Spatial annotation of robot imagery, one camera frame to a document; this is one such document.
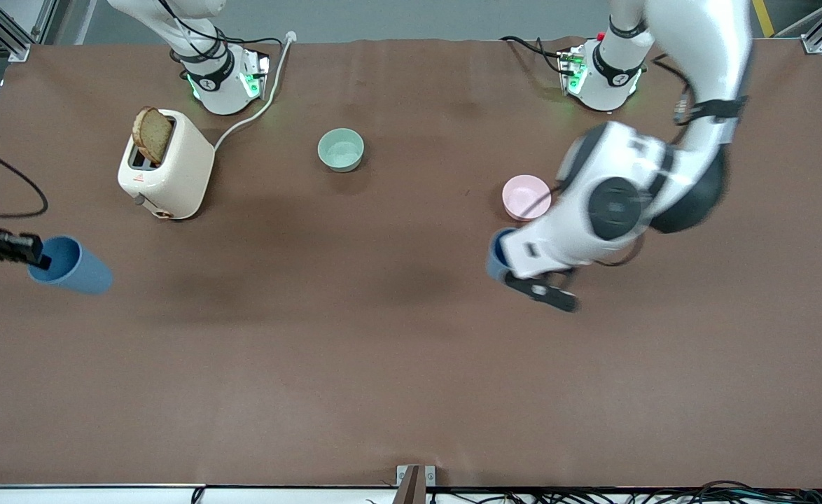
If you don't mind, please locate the brown table cover mat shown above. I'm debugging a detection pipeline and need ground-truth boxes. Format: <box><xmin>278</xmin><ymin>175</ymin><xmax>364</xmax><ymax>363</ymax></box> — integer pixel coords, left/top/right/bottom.
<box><xmin>0</xmin><ymin>36</ymin><xmax>822</xmax><ymax>489</ymax></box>

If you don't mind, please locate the grey metal bracket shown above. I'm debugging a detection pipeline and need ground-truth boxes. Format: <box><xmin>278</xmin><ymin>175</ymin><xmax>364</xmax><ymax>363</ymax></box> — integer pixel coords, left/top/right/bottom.
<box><xmin>396</xmin><ymin>465</ymin><xmax>436</xmax><ymax>487</ymax></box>

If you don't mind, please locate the mint green bowl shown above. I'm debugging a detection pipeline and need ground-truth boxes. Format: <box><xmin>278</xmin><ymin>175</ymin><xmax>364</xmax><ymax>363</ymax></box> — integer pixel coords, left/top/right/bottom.
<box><xmin>317</xmin><ymin>128</ymin><xmax>365</xmax><ymax>173</ymax></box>

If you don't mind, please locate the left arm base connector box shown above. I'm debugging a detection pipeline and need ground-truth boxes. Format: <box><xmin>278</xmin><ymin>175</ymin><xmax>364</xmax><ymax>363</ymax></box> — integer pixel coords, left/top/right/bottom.
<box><xmin>557</xmin><ymin>43</ymin><xmax>588</xmax><ymax>95</ymax></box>

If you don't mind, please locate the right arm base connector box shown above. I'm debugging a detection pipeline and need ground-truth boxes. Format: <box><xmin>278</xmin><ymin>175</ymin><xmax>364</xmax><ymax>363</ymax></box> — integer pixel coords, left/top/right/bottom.
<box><xmin>238</xmin><ymin>50</ymin><xmax>272</xmax><ymax>100</ymax></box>

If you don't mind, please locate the black right base cable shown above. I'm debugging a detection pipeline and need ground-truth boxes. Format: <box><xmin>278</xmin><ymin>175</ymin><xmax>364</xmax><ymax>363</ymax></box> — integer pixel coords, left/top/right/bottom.
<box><xmin>162</xmin><ymin>0</ymin><xmax>282</xmax><ymax>71</ymax></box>

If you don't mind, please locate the brown camera pole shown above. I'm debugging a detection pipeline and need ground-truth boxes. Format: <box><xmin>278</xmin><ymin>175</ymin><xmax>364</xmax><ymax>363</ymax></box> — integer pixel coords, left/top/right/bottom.
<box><xmin>395</xmin><ymin>468</ymin><xmax>424</xmax><ymax>504</ymax></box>

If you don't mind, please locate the blue plastic cup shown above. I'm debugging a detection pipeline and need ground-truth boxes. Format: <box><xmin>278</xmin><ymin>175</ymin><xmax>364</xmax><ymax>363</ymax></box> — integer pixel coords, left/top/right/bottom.
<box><xmin>28</xmin><ymin>236</ymin><xmax>113</xmax><ymax>295</ymax></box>
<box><xmin>486</xmin><ymin>227</ymin><xmax>524</xmax><ymax>282</ymax></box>

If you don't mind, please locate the pink bowl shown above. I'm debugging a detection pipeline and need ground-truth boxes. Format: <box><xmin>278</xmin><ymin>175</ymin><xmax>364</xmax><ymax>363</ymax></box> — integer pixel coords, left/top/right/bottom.
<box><xmin>502</xmin><ymin>175</ymin><xmax>553</xmax><ymax>222</ymax></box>

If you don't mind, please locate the black left base cable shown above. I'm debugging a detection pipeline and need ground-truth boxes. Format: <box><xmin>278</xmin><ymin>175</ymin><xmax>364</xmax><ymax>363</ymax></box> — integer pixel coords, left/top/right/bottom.
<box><xmin>501</xmin><ymin>35</ymin><xmax>576</xmax><ymax>76</ymax></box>

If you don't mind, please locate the white toaster power cable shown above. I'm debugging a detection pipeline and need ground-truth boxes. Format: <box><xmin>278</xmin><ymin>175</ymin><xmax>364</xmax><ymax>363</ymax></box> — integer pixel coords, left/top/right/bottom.
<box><xmin>213</xmin><ymin>31</ymin><xmax>298</xmax><ymax>151</ymax></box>

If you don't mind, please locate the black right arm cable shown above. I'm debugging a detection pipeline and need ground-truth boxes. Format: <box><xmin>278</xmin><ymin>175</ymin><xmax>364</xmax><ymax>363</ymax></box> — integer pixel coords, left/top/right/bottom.
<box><xmin>0</xmin><ymin>140</ymin><xmax>49</xmax><ymax>221</ymax></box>

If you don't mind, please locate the cream white toaster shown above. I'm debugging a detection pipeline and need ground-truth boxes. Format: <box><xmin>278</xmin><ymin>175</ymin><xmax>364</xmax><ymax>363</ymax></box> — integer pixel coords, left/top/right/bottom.
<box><xmin>117</xmin><ymin>108</ymin><xmax>216</xmax><ymax>221</ymax></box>

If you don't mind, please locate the black floor cable bundle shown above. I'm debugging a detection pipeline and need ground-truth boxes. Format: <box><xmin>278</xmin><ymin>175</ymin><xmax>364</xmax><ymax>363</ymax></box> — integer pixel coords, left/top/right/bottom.
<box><xmin>425</xmin><ymin>479</ymin><xmax>822</xmax><ymax>504</ymax></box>

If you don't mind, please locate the black base cable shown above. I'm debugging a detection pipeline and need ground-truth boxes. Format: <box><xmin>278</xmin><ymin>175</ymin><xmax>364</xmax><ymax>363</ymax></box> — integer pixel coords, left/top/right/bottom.
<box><xmin>501</xmin><ymin>35</ymin><xmax>576</xmax><ymax>76</ymax></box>
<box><xmin>162</xmin><ymin>0</ymin><xmax>282</xmax><ymax>71</ymax></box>

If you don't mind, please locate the brown bread slice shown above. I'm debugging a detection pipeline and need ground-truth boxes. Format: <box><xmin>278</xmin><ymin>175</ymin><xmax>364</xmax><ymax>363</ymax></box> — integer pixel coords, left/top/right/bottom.
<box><xmin>132</xmin><ymin>106</ymin><xmax>174</xmax><ymax>166</ymax></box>

